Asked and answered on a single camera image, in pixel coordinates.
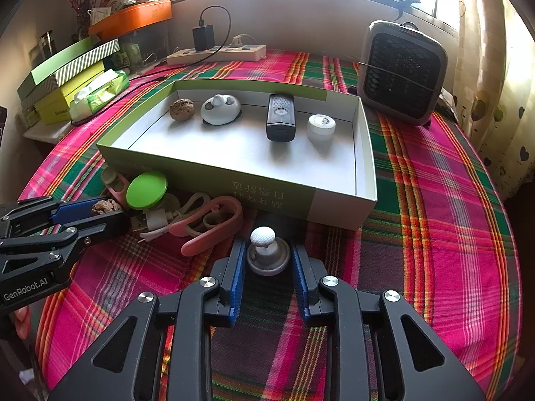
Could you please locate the green round lid gadget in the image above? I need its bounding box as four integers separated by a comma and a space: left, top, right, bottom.
125, 171, 178, 212

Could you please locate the green and white cardboard box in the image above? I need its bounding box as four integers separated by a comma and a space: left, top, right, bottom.
96, 79, 378, 231

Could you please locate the green tissue pack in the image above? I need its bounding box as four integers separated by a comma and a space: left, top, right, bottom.
69, 69, 130, 121

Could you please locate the white usb cable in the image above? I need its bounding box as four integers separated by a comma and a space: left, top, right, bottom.
131, 207, 185, 243

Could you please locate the black remote control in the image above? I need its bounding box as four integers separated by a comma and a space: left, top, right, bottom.
266, 93, 297, 143

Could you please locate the black hook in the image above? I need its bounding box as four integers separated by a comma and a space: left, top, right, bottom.
393, 0, 423, 19

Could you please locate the white round jar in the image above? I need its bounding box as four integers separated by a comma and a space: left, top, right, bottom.
307, 113, 336, 149

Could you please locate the green flat striped box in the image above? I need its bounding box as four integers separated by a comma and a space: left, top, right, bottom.
31, 37, 120, 86

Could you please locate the grey cloth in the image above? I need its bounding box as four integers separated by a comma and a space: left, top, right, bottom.
437, 88, 460, 124

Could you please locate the grey desktop heater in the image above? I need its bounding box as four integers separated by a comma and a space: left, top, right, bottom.
360, 20, 449, 127

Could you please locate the person's left hand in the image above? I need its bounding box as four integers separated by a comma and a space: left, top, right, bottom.
14, 306, 32, 339

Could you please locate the white oval gadget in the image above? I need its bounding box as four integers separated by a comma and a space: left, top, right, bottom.
201, 93, 242, 126

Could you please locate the pale green container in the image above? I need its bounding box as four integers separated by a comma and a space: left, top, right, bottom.
121, 44, 143, 70

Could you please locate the orange box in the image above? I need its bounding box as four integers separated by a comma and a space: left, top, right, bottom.
89, 0, 173, 38

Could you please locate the white knob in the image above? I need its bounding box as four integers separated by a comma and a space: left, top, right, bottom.
246, 226, 291, 276

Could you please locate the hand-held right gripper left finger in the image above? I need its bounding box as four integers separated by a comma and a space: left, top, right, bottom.
48, 237, 247, 401

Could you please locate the beige power strip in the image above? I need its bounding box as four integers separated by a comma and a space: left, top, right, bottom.
166, 44, 267, 66

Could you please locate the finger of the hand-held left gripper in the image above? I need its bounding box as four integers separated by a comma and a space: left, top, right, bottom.
0, 195, 107, 239
0, 210, 131, 281

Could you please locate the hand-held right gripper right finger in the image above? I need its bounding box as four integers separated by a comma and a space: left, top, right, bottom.
290, 242, 488, 401

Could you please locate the brown walnut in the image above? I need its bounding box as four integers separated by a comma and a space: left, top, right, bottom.
169, 97, 195, 121
91, 199, 122, 218

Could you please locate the black charger cable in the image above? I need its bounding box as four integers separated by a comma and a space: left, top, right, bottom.
71, 6, 232, 127

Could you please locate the heart print curtain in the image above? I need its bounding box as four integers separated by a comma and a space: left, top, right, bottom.
455, 0, 535, 201

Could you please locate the pink clip with white loop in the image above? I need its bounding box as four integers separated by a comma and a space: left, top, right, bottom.
169, 192, 244, 257

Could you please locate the black charger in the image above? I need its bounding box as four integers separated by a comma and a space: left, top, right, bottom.
192, 25, 215, 49

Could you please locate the pink clip with white disc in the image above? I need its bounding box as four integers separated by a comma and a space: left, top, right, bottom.
101, 169, 131, 203

